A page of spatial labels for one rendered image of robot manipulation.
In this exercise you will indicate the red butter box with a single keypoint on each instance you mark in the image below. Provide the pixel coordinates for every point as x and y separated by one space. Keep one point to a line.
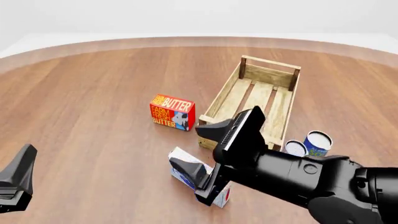
171 112

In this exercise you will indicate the small white-topped tin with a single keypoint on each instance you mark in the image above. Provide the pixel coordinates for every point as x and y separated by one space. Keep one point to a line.
295 148

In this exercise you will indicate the blue soup tin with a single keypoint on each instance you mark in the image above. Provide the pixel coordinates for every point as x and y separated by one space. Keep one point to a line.
318 143

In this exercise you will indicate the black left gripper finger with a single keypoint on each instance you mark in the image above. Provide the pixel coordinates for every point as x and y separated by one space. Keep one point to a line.
20 168

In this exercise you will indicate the white printed food box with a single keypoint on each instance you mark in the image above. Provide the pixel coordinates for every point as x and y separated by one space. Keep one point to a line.
186 154

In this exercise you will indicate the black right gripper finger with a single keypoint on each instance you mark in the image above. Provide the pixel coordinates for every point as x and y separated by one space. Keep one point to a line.
191 170
214 130

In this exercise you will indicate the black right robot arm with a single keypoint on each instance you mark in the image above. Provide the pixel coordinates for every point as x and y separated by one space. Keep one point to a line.
311 179

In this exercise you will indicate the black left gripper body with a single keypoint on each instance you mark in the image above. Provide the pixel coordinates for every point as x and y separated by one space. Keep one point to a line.
14 200

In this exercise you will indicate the wooden slat tray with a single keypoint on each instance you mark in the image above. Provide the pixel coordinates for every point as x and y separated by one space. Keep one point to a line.
258 93

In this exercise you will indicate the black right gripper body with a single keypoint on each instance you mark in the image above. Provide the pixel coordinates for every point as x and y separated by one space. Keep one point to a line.
241 140

